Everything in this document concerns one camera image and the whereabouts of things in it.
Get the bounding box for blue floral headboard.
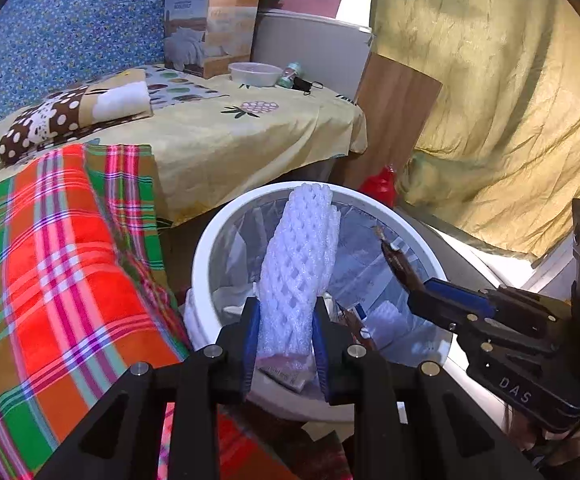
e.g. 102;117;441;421
0;0;231;143

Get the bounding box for plaid cloth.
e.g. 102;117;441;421
0;142;351;480

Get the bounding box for black face mask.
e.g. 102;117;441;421
292;77;328;97

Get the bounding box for polka dot patchwork pillow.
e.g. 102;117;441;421
0;80;151;167

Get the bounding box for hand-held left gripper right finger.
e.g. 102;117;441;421
312;296;546;480

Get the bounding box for white cabinet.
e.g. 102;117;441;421
251;7;375;106

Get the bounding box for yellow printed bedsheet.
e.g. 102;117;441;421
0;64;368;226

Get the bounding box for white trash bin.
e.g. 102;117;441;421
182;181;455;423

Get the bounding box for red plastic bag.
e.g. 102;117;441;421
360;164;398;208

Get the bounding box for yellow curtain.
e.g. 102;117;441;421
370;0;580;261

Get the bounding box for white plastic bowl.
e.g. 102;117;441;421
228;62;283;88

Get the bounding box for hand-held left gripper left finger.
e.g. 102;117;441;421
34;296;261;480

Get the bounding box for wooden board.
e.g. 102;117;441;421
342;51;443;206

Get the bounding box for white foam net sleeve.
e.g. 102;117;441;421
259;182;341;361

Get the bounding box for small green bottle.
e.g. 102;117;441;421
277;62;303;89

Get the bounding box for person's right hand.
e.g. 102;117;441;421
505;400;580;469

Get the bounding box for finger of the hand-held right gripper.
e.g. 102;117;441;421
407;290;557;347
421;277;576;337

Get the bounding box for cardboard quilt box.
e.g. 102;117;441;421
159;0;285;80

